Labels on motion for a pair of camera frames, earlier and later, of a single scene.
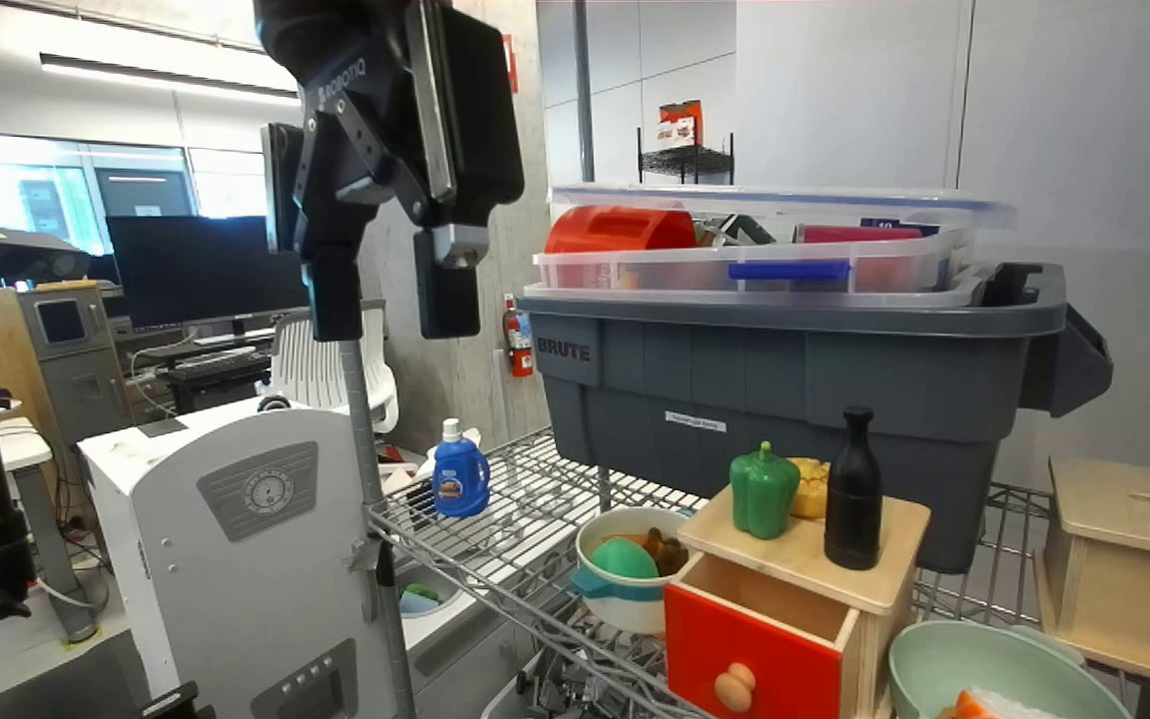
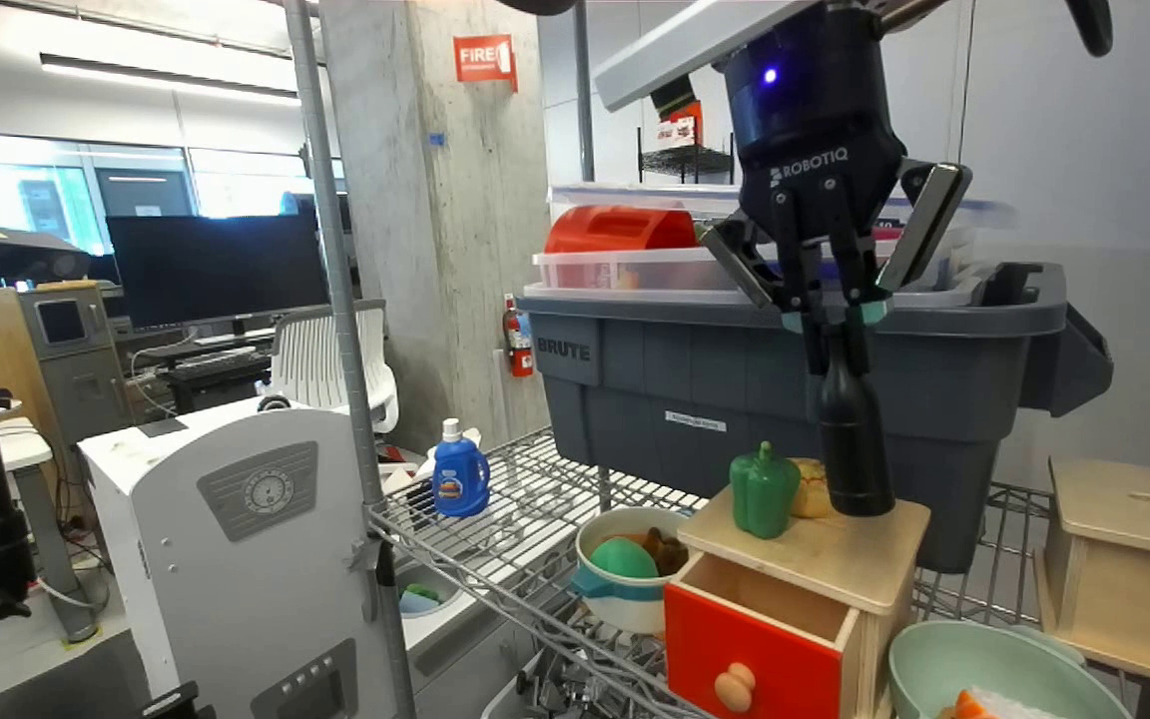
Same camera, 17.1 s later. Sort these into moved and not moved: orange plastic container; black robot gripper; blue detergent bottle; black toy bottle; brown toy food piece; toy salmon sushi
Moved: black robot gripper; black toy bottle
Not moved: toy salmon sushi; brown toy food piece; blue detergent bottle; orange plastic container
